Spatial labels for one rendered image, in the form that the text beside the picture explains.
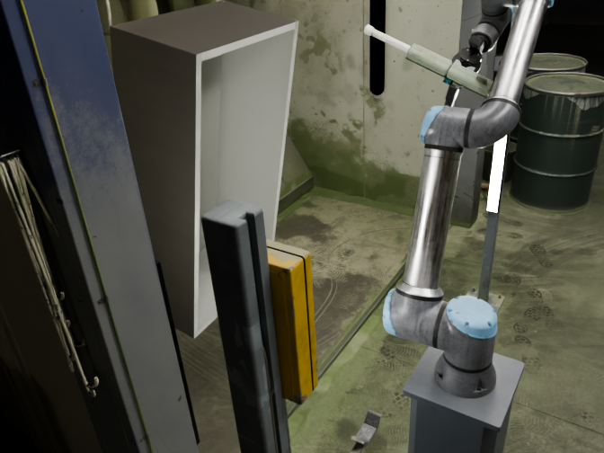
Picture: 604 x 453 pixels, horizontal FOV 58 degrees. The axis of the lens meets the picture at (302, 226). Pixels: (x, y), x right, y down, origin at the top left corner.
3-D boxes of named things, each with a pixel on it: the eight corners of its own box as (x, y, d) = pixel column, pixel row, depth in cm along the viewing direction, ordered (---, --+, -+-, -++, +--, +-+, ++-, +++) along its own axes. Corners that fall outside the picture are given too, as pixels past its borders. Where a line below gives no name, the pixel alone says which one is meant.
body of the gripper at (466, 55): (471, 81, 193) (486, 56, 196) (476, 66, 185) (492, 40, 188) (451, 71, 195) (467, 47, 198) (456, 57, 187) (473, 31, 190)
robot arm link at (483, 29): (501, 30, 188) (476, 18, 190) (495, 39, 187) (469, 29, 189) (494, 47, 196) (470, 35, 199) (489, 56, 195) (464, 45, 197)
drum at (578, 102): (508, 178, 452) (522, 70, 408) (584, 183, 434) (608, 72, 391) (508, 210, 403) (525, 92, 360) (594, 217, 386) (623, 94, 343)
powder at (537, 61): (594, 60, 434) (594, 58, 434) (572, 75, 400) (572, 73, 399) (527, 54, 467) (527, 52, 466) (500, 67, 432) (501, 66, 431)
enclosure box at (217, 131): (131, 303, 240) (109, 25, 172) (215, 240, 285) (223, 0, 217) (193, 339, 228) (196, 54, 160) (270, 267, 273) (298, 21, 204)
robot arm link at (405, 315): (429, 354, 166) (473, 105, 154) (376, 338, 174) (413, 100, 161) (441, 340, 180) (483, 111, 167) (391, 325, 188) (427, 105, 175)
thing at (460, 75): (481, 116, 198) (498, 77, 177) (475, 125, 197) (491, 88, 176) (367, 58, 210) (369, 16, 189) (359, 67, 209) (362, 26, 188)
